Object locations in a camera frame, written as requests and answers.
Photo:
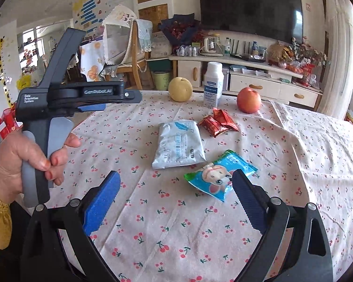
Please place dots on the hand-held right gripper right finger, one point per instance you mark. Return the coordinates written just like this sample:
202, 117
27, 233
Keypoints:
250, 202

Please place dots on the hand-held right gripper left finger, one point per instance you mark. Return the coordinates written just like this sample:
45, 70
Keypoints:
103, 202

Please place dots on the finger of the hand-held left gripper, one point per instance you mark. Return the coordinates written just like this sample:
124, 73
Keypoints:
89, 108

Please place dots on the blue cartoon snack packet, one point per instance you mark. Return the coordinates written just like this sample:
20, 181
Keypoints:
211, 176

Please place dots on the person's left hand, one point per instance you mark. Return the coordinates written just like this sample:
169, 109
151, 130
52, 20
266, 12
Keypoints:
8, 158

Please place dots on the dining table with orange-print cloth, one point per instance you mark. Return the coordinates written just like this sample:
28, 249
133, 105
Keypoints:
91, 61

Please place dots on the red gift boxes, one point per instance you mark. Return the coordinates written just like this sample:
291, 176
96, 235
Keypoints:
6, 122

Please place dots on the light wooden chair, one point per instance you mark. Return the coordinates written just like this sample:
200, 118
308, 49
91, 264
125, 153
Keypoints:
135, 61

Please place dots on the cherry print tablecloth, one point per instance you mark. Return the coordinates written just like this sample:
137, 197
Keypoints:
179, 226

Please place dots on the green waste bin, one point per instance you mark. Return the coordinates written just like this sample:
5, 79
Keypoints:
161, 80

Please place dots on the red snack wrapper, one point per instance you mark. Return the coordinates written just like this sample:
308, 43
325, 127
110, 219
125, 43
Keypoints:
227, 119
211, 127

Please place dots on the yellow pear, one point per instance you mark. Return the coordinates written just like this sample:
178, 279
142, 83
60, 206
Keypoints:
179, 89

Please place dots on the white pouch packet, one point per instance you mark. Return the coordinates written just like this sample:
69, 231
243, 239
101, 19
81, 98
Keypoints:
179, 144

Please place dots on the white paper pack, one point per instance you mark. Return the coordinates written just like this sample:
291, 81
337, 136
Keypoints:
161, 45

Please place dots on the red apple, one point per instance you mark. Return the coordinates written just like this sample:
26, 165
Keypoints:
248, 100

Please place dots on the white television cabinet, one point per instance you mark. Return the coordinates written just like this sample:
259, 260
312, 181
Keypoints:
188, 70

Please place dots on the row of small bottles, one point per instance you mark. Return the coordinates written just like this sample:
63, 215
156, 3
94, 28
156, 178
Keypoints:
188, 50

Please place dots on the dark blue wrapped bouquet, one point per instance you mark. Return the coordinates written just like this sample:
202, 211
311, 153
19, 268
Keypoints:
179, 30

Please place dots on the white plastic bottle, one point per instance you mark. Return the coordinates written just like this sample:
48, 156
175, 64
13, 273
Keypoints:
213, 88

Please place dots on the white glass kettle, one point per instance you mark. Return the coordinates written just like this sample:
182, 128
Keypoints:
210, 45

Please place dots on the clear water bottle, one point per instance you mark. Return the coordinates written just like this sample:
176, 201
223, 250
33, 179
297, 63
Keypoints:
227, 48

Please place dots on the basket of snacks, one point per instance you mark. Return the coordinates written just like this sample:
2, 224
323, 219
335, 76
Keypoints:
279, 52

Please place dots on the small blue bottle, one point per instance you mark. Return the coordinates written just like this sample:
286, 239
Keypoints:
254, 49

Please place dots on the dried flower bouquet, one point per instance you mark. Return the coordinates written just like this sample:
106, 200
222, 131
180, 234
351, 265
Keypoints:
307, 53

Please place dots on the lace covered air conditioner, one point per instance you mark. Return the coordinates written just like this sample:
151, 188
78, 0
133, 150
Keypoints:
338, 50

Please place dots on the black flat television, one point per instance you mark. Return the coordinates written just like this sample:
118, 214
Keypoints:
250, 8

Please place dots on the giraffe wall sticker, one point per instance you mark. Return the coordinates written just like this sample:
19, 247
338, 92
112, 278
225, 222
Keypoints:
0, 53

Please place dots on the colourful wall chart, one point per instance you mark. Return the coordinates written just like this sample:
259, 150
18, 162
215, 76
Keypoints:
88, 8

